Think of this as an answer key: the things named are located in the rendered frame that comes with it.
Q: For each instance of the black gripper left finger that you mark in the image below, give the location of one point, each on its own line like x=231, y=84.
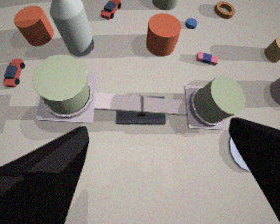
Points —
x=38, y=187

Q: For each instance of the white bottle with blue cap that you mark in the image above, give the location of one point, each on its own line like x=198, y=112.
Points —
x=70, y=19

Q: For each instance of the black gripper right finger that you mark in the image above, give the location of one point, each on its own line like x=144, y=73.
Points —
x=259, y=147

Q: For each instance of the orange ring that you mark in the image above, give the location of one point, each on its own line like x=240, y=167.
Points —
x=227, y=7

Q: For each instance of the pink eraser with blue sleeve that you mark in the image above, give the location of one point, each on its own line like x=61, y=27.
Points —
x=207, y=58

